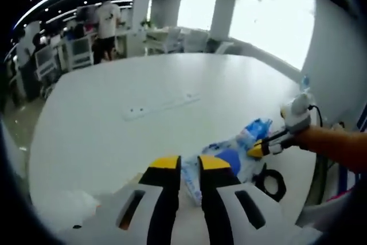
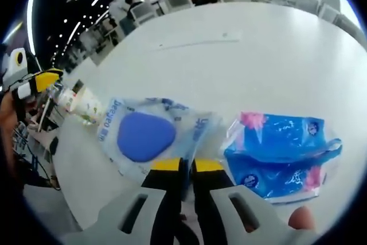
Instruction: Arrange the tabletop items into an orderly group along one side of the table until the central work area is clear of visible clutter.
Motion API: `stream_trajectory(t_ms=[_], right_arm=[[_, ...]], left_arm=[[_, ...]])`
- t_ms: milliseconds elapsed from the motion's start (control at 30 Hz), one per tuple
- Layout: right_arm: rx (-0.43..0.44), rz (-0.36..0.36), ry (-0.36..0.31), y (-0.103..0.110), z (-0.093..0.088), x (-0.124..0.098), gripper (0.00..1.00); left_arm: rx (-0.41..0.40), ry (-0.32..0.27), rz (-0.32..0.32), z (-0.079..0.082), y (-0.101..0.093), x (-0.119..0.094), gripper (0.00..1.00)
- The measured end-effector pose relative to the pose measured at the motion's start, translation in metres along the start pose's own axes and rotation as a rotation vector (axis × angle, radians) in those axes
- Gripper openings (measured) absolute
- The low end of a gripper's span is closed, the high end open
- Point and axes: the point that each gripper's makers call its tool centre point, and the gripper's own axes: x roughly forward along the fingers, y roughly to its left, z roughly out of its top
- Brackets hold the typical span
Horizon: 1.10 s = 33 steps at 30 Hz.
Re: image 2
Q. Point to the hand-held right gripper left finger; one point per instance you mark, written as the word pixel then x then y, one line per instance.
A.
pixel 169 199

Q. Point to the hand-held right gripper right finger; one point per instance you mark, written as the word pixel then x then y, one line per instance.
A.
pixel 209 199

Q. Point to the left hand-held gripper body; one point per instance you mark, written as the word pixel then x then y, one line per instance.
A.
pixel 14 65

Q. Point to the white paper cup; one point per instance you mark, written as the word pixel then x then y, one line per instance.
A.
pixel 89 110

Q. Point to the clear bag with blue pad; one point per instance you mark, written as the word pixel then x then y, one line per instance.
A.
pixel 143 136

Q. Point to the blue tissue packet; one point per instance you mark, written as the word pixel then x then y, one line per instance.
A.
pixel 275 141

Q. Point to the person's left hand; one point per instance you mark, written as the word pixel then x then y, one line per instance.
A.
pixel 8 113

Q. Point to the person's right hand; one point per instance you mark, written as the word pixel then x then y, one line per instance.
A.
pixel 302 219

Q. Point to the white office chair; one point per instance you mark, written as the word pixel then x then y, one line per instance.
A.
pixel 143 15
pixel 176 1

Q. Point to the white table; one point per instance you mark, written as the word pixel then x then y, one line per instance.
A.
pixel 200 78

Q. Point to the grey mesh chair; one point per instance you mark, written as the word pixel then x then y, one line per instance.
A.
pixel 48 213

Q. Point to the row of grey chairs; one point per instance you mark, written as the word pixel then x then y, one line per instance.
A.
pixel 309 4

